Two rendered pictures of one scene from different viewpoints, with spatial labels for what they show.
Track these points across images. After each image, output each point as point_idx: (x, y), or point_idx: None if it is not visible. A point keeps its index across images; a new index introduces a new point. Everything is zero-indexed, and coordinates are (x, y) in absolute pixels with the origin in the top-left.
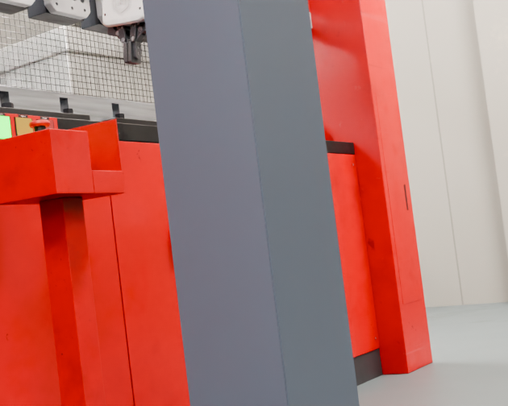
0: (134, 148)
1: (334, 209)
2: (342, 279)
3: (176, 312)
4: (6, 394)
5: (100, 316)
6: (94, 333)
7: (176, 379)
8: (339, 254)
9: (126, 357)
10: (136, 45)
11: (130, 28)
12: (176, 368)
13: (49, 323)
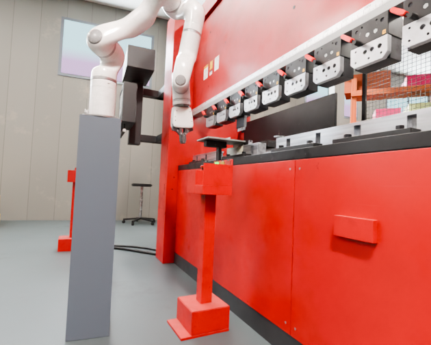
0: (315, 162)
1: (73, 211)
2: (72, 235)
3: (332, 282)
4: (242, 265)
5: (279, 255)
6: (202, 247)
7: (323, 327)
8: (72, 227)
9: (289, 285)
10: (179, 136)
11: (185, 128)
12: (325, 320)
13: (258, 246)
